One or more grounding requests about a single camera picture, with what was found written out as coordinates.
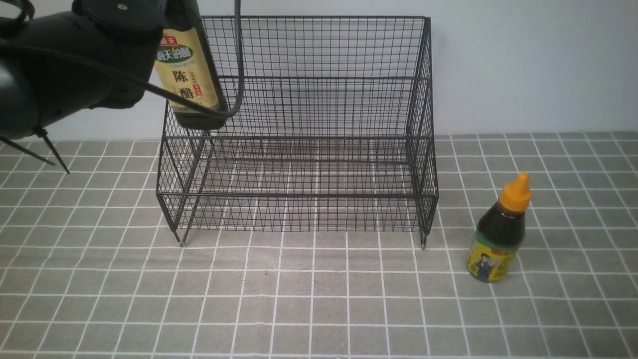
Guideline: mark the dark vinegar bottle gold cap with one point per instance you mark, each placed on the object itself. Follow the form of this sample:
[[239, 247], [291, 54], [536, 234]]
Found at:
[[184, 63]]

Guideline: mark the grey checked tablecloth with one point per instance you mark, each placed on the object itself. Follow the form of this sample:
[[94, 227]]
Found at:
[[90, 270]]

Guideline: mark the small sauce bottle orange cap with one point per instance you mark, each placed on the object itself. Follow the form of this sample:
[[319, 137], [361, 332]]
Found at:
[[499, 232]]

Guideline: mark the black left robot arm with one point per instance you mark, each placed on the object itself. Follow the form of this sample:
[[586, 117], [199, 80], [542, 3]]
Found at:
[[38, 89]]

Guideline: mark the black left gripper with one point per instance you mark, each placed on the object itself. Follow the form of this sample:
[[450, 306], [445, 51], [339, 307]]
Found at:
[[140, 16]]

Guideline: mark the black wire mesh rack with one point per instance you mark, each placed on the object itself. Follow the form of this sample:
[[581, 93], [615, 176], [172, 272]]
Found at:
[[335, 132]]

